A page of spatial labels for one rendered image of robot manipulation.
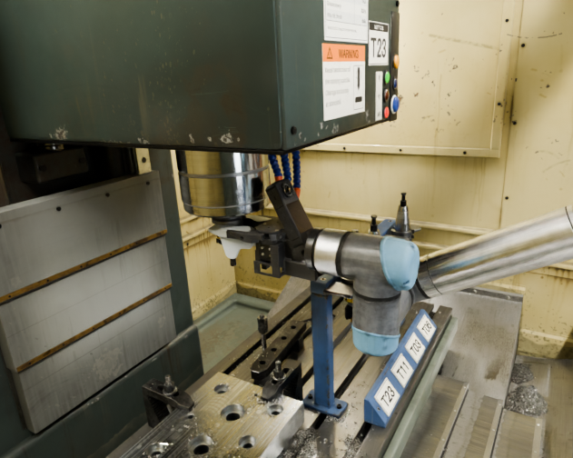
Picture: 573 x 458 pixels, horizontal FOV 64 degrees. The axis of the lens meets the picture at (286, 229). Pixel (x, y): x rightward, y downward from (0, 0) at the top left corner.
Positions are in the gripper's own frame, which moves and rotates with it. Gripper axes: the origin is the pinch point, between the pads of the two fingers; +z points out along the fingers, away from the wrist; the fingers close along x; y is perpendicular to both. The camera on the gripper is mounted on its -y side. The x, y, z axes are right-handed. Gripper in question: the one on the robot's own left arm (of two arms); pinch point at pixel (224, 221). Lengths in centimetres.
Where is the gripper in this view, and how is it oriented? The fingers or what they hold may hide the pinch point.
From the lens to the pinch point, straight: 84.8
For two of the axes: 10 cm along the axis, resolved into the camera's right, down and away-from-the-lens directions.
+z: -8.6, -1.4, 5.0
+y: 0.4, 9.4, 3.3
